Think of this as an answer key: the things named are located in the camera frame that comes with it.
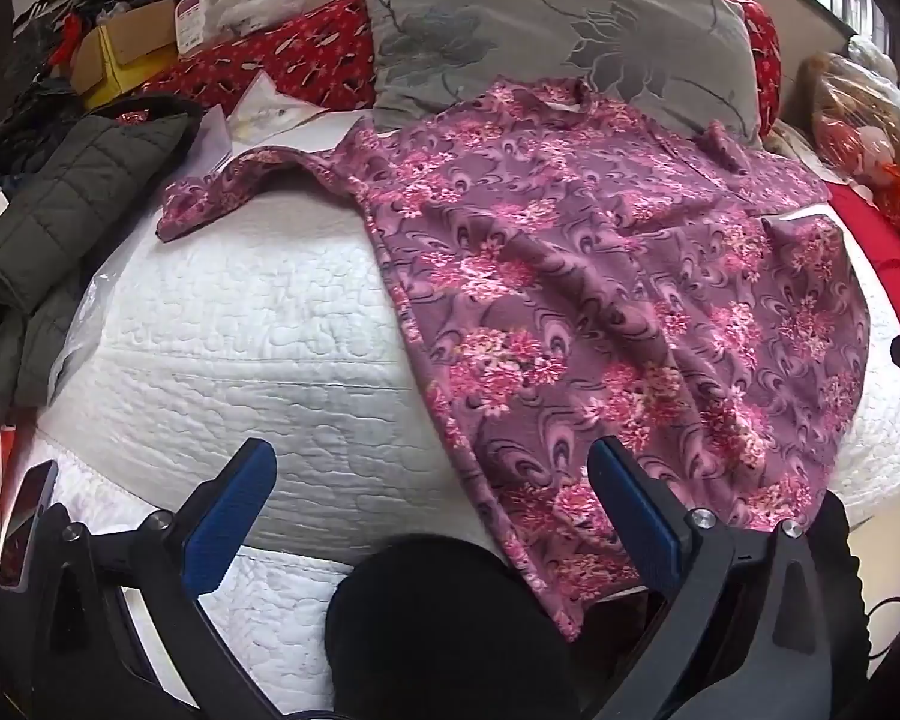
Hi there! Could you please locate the purple floral shirt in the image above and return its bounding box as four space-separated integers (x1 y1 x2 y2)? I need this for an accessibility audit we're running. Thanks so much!
157 80 870 637

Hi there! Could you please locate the white quilted mattress cover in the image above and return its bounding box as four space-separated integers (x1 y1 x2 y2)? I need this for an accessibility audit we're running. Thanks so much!
14 107 900 717

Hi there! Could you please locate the plastic bag of toys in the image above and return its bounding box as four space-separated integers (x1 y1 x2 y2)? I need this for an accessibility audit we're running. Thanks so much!
800 36 900 232

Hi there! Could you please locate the dark green puffer jacket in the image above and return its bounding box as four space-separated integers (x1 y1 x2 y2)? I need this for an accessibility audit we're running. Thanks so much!
0 93 203 429

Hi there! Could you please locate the grey floral pillow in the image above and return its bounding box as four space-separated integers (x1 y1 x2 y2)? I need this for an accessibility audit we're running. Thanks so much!
365 0 761 146

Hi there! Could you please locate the yellow cardboard box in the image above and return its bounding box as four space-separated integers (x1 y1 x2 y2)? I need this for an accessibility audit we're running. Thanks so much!
69 0 178 110

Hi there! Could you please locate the red patterned bedding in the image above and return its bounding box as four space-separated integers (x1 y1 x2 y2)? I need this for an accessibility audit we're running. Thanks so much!
137 0 782 133

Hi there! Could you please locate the white plastic bag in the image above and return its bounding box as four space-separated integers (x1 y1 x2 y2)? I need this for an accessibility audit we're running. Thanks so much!
208 0 305 36

